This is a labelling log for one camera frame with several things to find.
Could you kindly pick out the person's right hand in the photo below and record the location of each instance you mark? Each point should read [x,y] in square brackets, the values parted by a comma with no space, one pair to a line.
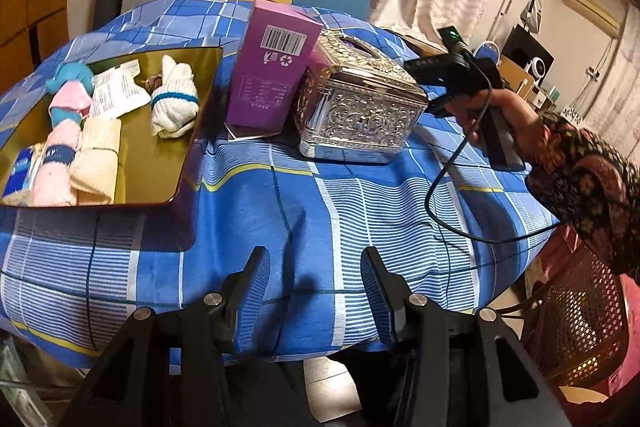
[520,119]

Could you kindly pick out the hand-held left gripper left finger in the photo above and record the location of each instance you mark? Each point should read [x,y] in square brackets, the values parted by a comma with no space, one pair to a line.
[250,282]

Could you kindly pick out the blue plaid tablecloth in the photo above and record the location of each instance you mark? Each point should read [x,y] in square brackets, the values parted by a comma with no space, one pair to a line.
[350,217]

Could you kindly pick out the white ribbed towel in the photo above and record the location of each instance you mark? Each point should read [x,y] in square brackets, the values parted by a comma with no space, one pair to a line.
[97,157]

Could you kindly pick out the person's right forearm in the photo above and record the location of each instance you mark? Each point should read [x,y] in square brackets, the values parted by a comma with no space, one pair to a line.
[590,177]

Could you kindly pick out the clear plastic crate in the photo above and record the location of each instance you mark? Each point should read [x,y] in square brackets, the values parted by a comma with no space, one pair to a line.
[15,387]

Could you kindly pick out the gold tray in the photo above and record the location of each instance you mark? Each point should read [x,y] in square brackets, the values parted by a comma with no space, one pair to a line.
[145,162]

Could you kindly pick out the white air conditioner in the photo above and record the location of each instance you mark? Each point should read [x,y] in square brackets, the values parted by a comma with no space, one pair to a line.
[592,9]

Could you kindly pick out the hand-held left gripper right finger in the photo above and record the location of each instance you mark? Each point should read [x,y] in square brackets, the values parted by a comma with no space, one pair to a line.
[382,302]

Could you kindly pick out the pink towel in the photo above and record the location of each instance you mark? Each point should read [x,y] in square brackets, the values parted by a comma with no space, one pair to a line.
[52,172]

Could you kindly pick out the small pink cloth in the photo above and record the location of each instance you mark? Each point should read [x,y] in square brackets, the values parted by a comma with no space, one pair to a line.
[67,99]

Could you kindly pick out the brown mesh chair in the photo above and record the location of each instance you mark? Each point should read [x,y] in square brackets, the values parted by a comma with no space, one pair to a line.
[580,317]

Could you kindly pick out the patterned white curtain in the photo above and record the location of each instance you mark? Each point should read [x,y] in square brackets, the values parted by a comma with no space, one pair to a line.
[617,82]

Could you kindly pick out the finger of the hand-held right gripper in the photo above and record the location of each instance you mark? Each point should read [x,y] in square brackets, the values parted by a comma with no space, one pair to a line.
[430,69]
[442,106]

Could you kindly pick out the blue tissue pack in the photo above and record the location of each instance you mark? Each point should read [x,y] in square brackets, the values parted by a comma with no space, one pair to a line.
[20,172]

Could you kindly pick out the brown satin scrunchie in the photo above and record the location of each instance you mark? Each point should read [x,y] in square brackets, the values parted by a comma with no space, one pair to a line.
[154,83]

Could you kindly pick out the blue fluffy cloth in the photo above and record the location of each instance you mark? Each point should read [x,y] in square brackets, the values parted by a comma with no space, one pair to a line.
[75,74]

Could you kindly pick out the purple cardboard box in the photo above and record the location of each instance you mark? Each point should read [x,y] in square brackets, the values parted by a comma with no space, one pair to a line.
[265,82]

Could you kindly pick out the white printed packet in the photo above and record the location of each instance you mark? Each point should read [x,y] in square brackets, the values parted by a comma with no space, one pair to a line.
[117,92]

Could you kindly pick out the silver embossed tissue box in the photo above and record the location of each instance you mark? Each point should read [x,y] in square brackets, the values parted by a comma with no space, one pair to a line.
[360,117]

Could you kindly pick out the white sock with teal stripe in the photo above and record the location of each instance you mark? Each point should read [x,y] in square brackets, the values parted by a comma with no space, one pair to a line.
[172,107]

